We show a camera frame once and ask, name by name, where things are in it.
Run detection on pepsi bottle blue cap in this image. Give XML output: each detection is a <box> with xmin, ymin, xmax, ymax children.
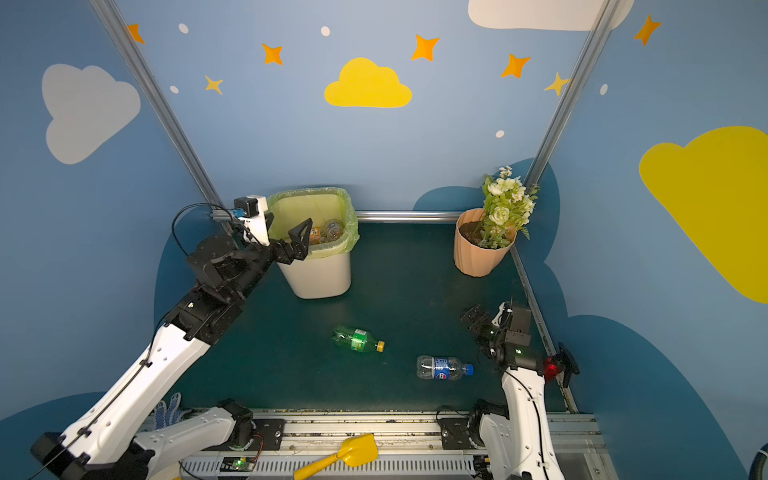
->
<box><xmin>417</xmin><ymin>355</ymin><xmax>474</xmax><ymax>381</ymax></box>
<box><xmin>324</xmin><ymin>220</ymin><xmax>344</xmax><ymax>242</ymax></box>

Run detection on green plastic bottle yellow cap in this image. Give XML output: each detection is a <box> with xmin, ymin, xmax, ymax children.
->
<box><xmin>332</xmin><ymin>325</ymin><xmax>386</xmax><ymax>353</ymax></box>

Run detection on clear bottle orange label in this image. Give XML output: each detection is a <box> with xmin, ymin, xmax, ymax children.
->
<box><xmin>309</xmin><ymin>227</ymin><xmax>327</xmax><ymax>245</ymax></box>

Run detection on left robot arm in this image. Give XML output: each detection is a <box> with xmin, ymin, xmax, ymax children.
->
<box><xmin>31</xmin><ymin>219</ymin><xmax>312</xmax><ymax>479</ymax></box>

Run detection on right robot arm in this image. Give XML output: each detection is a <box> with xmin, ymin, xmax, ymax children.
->
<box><xmin>461</xmin><ymin>302</ymin><xmax>580</xmax><ymax>479</ymax></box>

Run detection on green bin liner bag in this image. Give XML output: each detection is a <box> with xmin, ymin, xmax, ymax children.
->
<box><xmin>267</xmin><ymin>187</ymin><xmax>359</xmax><ymax>260</ymax></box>

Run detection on white plastic waste bin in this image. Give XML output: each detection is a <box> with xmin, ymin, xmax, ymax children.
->
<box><xmin>280</xmin><ymin>249</ymin><xmax>353</xmax><ymax>300</ymax></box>

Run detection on terracotta ribbed flower pot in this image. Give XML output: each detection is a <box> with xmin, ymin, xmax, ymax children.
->
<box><xmin>453</xmin><ymin>208</ymin><xmax>518</xmax><ymax>277</ymax></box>

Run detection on red emergency stop button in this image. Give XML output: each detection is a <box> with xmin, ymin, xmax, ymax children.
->
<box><xmin>544</xmin><ymin>342</ymin><xmax>580</xmax><ymax>388</ymax></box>

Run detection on white artificial flower plant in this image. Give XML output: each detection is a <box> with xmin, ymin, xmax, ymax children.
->
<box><xmin>476</xmin><ymin>166</ymin><xmax>539</xmax><ymax>250</ymax></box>

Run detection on right controller board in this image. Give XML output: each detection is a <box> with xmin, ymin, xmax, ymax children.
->
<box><xmin>472</xmin><ymin>455</ymin><xmax>492</xmax><ymax>480</ymax></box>

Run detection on controller board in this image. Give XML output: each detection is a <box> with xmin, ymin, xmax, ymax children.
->
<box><xmin>220</xmin><ymin>457</ymin><xmax>257</xmax><ymax>473</ymax></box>
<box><xmin>472</xmin><ymin>455</ymin><xmax>492</xmax><ymax>480</ymax></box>

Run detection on yellow toy shovel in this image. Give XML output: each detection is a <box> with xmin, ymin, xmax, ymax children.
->
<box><xmin>293</xmin><ymin>433</ymin><xmax>379</xmax><ymax>480</ymax></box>

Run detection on blue dotted work glove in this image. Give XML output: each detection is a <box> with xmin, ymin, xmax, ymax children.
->
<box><xmin>154</xmin><ymin>392</ymin><xmax>183</xmax><ymax>430</ymax></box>

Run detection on left controller board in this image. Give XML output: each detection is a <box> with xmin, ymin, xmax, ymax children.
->
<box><xmin>220</xmin><ymin>457</ymin><xmax>257</xmax><ymax>473</ymax></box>

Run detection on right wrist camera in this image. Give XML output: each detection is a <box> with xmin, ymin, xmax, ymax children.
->
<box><xmin>491</xmin><ymin>301</ymin><xmax>514</xmax><ymax>330</ymax></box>

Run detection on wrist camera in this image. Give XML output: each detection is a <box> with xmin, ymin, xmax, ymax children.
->
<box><xmin>234</xmin><ymin>195</ymin><xmax>270</xmax><ymax>246</ymax></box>
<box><xmin>491</xmin><ymin>301</ymin><xmax>514</xmax><ymax>330</ymax></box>

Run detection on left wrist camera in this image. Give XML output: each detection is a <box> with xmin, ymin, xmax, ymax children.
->
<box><xmin>234</xmin><ymin>195</ymin><xmax>270</xmax><ymax>246</ymax></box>

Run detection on left aluminium frame post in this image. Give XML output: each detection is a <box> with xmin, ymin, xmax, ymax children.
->
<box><xmin>89</xmin><ymin>0</ymin><xmax>222</xmax><ymax>206</ymax></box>

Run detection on aluminium frame post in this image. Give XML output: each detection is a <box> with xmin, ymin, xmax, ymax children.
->
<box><xmin>89</xmin><ymin>0</ymin><xmax>222</xmax><ymax>206</ymax></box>
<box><xmin>524</xmin><ymin>0</ymin><xmax>621</xmax><ymax>187</ymax></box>

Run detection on aluminium back frame rail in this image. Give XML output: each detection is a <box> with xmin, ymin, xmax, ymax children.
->
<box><xmin>356</xmin><ymin>210</ymin><xmax>461</xmax><ymax>224</ymax></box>

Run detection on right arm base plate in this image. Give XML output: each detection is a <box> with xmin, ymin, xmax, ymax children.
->
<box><xmin>437</xmin><ymin>417</ymin><xmax>481</xmax><ymax>450</ymax></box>

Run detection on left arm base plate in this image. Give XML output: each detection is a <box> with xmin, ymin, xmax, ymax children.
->
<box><xmin>247</xmin><ymin>418</ymin><xmax>286</xmax><ymax>452</ymax></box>

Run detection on front aluminium rail bed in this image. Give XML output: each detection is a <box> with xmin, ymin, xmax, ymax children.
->
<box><xmin>95</xmin><ymin>410</ymin><xmax>619</xmax><ymax>480</ymax></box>

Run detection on right aluminium frame post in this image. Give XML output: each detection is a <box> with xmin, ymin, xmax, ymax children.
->
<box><xmin>524</xmin><ymin>0</ymin><xmax>621</xmax><ymax>187</ymax></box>

